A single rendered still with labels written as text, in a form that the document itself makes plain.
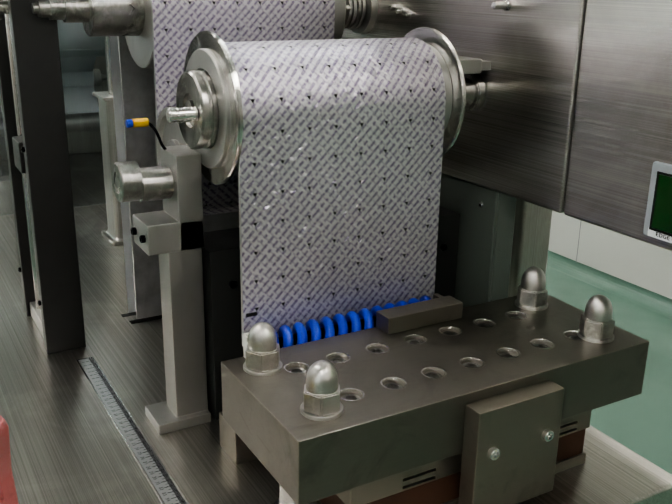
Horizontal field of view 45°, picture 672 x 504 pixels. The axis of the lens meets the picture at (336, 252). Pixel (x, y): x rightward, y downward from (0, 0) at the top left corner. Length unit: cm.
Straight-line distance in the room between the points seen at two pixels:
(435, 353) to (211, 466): 26
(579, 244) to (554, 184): 329
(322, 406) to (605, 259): 347
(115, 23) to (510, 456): 64
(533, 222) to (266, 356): 56
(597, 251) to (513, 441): 337
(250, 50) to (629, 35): 35
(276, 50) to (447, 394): 36
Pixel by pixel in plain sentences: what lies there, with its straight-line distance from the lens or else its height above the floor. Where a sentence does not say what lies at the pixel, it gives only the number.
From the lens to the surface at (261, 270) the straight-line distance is 81.
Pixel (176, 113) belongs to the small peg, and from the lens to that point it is 78.
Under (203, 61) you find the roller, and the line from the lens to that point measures 81.
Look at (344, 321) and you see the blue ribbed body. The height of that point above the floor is 104.
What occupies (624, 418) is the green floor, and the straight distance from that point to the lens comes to 293.
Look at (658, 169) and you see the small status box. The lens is 80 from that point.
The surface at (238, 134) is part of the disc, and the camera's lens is 76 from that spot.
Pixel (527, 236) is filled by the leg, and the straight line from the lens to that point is 120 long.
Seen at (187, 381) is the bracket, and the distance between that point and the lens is 92.
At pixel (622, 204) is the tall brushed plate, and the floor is 117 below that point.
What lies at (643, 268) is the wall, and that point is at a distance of 395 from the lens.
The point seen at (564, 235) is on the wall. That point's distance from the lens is 425.
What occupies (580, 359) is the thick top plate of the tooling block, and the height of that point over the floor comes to 103.
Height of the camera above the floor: 137
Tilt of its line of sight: 19 degrees down
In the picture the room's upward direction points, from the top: 1 degrees clockwise
